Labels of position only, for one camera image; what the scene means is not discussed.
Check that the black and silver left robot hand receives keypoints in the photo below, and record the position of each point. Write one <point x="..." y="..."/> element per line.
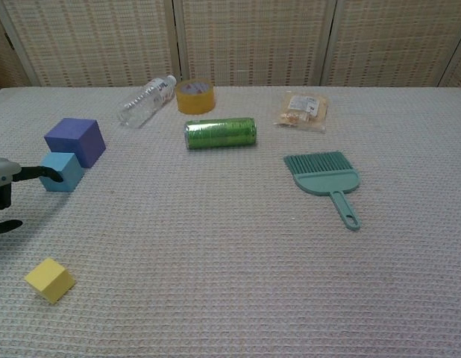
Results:
<point x="3" y="171"/>

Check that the light blue foam cube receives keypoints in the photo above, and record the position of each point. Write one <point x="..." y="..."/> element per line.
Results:
<point x="72" y="173"/>

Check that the small yellow foam cube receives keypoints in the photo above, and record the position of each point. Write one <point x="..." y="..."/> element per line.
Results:
<point x="47" y="277"/>

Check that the large purple foam cube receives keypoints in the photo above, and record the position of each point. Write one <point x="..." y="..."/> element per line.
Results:
<point x="72" y="134"/>

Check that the teal plastic hand brush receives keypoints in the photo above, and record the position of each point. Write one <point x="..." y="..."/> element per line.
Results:
<point x="323" y="179"/>

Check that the clear plastic water bottle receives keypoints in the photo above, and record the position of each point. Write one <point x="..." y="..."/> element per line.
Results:
<point x="144" y="102"/>

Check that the yellow packing tape roll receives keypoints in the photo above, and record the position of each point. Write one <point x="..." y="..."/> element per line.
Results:
<point x="195" y="100"/>

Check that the green drink can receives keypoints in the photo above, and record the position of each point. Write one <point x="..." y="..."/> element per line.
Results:
<point x="221" y="133"/>

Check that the white woven tablecloth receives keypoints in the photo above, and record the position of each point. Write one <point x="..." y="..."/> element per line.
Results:
<point x="230" y="261"/>

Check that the woven bamboo folding screen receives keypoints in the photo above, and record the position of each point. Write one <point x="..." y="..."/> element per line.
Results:
<point x="253" y="41"/>

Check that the clear snack packet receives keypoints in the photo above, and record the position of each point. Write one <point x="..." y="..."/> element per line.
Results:
<point x="303" y="112"/>

